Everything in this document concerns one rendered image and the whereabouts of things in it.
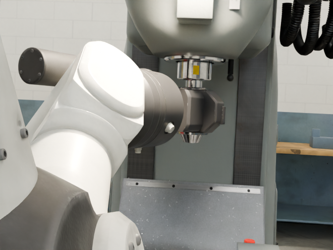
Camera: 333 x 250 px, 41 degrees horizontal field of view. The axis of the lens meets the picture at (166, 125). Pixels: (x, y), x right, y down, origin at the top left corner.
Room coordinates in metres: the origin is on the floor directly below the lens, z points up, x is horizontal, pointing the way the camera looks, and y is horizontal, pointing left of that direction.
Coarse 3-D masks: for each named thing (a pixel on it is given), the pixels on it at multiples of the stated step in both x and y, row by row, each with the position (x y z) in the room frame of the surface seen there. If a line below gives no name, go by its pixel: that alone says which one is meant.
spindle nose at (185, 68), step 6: (180, 66) 0.60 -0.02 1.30; (186, 66) 0.60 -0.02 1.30; (192, 66) 0.59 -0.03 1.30; (204, 66) 0.60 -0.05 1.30; (210, 66) 0.60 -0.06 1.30; (180, 72) 0.60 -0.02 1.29; (186, 72) 0.60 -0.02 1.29; (192, 72) 0.59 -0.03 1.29; (204, 72) 0.60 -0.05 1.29; (210, 72) 0.61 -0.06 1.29; (180, 78) 0.60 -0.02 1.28; (186, 78) 0.60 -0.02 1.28; (192, 78) 0.59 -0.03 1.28; (198, 78) 0.59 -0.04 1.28; (204, 78) 0.60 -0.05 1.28; (210, 78) 0.61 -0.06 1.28
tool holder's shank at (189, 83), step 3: (186, 81) 0.61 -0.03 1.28; (189, 81) 0.61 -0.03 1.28; (192, 81) 0.61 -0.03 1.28; (195, 81) 0.61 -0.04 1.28; (198, 81) 0.61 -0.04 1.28; (201, 81) 0.61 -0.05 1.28; (186, 84) 0.61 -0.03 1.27; (189, 84) 0.61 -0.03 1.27; (192, 84) 0.61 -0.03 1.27; (195, 84) 0.61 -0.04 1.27; (198, 84) 0.61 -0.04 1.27; (201, 84) 0.61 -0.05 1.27; (201, 87) 0.62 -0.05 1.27
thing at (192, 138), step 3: (180, 135) 0.61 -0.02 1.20; (183, 135) 0.61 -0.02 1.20; (186, 135) 0.60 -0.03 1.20; (189, 135) 0.60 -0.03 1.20; (192, 135) 0.60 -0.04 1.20; (195, 135) 0.60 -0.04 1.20; (198, 135) 0.60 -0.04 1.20; (201, 135) 0.61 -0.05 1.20; (183, 138) 0.61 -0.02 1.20; (186, 138) 0.60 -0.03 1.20; (189, 138) 0.60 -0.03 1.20; (192, 138) 0.60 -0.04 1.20; (195, 138) 0.60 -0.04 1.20; (198, 138) 0.61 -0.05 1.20; (183, 141) 0.61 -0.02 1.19; (186, 141) 0.61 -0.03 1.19; (189, 141) 0.61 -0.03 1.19; (192, 141) 0.60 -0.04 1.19; (195, 141) 0.61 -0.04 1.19; (198, 141) 0.61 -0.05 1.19
